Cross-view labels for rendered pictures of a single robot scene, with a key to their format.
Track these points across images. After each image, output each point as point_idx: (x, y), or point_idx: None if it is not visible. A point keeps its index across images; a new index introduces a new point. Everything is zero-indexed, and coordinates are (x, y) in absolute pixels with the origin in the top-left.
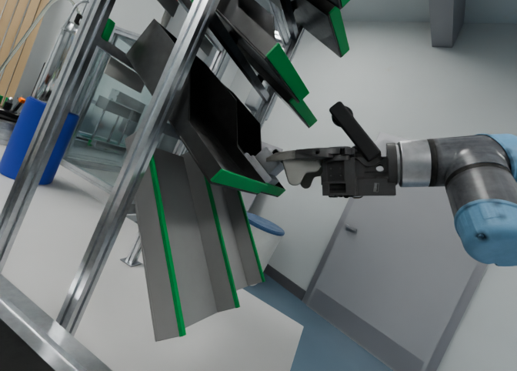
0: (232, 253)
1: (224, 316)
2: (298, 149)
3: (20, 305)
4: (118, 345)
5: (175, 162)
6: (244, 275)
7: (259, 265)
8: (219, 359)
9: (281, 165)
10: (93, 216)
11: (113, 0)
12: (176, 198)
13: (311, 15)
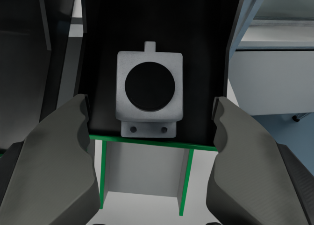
0: (166, 159)
1: (196, 184)
2: (6, 152)
3: None
4: (95, 157)
5: (77, 43)
6: (176, 186)
7: (182, 197)
8: (145, 215)
9: (141, 120)
10: None
11: None
12: (65, 92)
13: None
